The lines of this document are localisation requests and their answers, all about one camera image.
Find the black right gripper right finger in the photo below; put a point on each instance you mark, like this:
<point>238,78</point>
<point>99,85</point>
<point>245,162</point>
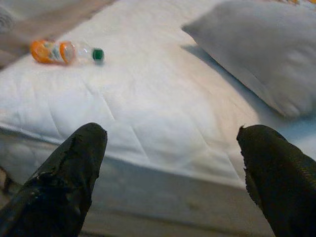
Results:
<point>284,187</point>

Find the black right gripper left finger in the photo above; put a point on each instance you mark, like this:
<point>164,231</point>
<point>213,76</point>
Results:
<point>64,187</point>

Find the grey pillow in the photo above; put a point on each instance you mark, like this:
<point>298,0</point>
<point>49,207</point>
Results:
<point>259,49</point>

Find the grey bed base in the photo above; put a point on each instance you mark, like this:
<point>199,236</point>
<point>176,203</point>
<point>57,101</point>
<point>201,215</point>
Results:
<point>160,202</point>

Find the white mattress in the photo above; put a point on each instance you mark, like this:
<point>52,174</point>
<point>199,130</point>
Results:
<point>148,98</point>

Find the clear bottle with orange label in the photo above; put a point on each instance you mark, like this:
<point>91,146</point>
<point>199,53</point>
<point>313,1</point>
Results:
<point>49,52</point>

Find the yellow cartoon egg quilt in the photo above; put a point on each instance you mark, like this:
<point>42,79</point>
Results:
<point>295,1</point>

